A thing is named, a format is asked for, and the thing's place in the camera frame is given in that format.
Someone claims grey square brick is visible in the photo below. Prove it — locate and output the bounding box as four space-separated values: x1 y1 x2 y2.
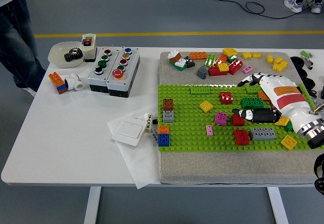
163 110 175 123

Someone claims grey slope brick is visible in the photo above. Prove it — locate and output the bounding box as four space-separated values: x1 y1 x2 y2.
196 65 209 79

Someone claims translucent paper sheet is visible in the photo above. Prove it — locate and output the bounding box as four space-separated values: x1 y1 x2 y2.
106 111 163 190

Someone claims lime green brick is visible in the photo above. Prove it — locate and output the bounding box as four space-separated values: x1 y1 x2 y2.
204 54 217 67

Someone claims small two-button switch box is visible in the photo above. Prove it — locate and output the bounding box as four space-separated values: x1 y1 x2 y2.
80 33 98 63

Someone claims magenta square brick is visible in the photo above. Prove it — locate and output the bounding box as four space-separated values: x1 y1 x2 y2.
214 112 228 126

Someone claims white pipe tee fitting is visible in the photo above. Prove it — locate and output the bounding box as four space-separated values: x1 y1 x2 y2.
64 73 85 92

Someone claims green studded baseplate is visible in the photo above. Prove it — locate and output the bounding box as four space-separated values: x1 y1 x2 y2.
157 83 324 152

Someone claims black floor cable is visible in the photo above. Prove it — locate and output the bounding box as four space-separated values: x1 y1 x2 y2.
191 0 324 20

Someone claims light green flat plate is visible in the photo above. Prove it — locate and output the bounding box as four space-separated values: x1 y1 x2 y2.
245 84 263 95
189 85 212 95

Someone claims clear plastic bag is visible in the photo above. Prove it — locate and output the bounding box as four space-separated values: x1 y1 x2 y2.
311 92 324 108

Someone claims black metal gear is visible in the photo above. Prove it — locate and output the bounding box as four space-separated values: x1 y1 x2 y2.
63 47 84 63

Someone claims brown and white brick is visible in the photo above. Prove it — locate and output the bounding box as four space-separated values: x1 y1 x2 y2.
168 50 182 63

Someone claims control box with emergency stop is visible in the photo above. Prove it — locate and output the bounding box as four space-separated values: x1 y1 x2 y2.
106 47 141 99

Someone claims dark green flat brick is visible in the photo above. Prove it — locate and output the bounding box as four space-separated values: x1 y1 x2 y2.
170 61 189 72

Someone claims white wall switch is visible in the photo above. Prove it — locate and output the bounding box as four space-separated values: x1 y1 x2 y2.
112 117 148 148

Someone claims white labelled tube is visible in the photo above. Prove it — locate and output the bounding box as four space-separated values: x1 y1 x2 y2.
143 112 155 134

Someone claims red square brick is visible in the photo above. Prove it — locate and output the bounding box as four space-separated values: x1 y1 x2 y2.
233 129 251 146
219 92 234 105
230 113 246 127

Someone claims four-button control box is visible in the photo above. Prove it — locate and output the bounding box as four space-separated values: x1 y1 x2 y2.
88 47 120 93

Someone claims red oblong brick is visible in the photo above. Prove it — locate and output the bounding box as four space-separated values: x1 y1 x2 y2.
227 59 244 75

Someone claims white table leg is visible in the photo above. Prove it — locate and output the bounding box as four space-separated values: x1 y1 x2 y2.
83 186 102 224
267 187 289 224

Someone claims grey-brown mat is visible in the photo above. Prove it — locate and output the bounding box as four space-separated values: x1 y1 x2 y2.
158 51 324 185

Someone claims blue square brick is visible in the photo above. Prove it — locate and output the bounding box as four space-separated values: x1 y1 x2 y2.
158 133 170 147

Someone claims yellow oblong brick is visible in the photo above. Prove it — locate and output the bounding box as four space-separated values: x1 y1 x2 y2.
222 48 239 57

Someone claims orange blue brown brick stack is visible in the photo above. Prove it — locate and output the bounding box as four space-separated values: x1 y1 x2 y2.
48 71 68 95

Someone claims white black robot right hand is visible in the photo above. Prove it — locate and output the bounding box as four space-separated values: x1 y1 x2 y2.
232 72 317 133

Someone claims dark green long brick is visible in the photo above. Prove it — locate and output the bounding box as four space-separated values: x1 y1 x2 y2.
240 97 265 110

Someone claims red long brick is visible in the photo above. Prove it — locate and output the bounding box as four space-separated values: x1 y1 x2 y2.
208 65 229 77

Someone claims yellow flat square brick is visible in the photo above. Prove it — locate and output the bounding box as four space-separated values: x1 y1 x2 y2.
280 135 298 150
199 100 214 113

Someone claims grey long brick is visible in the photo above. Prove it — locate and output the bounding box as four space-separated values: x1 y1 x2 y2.
250 127 276 141

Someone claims white plastic bowl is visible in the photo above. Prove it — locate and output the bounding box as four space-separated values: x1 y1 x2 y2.
48 41 86 69

